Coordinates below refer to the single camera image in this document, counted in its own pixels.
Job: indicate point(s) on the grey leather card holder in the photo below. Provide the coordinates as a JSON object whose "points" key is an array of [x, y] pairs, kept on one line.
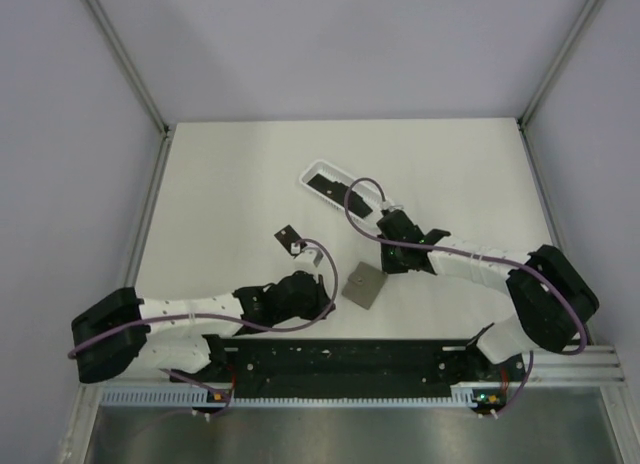
{"points": [[364, 285]]}

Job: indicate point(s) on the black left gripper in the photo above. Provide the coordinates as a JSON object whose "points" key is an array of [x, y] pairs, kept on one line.
{"points": [[321, 300]]}

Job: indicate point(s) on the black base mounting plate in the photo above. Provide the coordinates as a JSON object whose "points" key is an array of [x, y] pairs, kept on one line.
{"points": [[351, 368]]}

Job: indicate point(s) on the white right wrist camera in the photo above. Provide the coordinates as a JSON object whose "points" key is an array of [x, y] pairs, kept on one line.
{"points": [[388, 206]]}

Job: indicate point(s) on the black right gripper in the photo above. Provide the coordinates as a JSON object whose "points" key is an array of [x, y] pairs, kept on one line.
{"points": [[389, 267]]}

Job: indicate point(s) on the white plastic tray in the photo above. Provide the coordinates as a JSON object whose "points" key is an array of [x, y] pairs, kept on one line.
{"points": [[367, 190]]}

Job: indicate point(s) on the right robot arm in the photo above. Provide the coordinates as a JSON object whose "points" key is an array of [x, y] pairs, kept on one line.
{"points": [[552, 302]]}

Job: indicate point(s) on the aluminium frame rail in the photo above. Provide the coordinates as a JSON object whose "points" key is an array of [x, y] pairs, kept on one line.
{"points": [[595, 364]]}

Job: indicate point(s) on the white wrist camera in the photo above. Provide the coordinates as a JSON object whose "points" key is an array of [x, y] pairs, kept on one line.
{"points": [[388, 206], [302, 253]]}

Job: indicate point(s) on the black VIP credit card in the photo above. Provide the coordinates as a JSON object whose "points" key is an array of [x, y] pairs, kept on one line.
{"points": [[290, 240]]}

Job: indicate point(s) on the grey slotted cable duct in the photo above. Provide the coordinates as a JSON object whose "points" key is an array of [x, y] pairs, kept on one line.
{"points": [[193, 397]]}

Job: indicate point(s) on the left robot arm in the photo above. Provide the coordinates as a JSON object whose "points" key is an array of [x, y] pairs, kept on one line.
{"points": [[125, 334]]}

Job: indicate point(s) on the black cards in tray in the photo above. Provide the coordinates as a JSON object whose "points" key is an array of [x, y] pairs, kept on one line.
{"points": [[335, 191]]}

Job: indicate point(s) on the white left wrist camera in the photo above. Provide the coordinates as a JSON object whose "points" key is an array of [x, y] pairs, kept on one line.
{"points": [[302, 253]]}

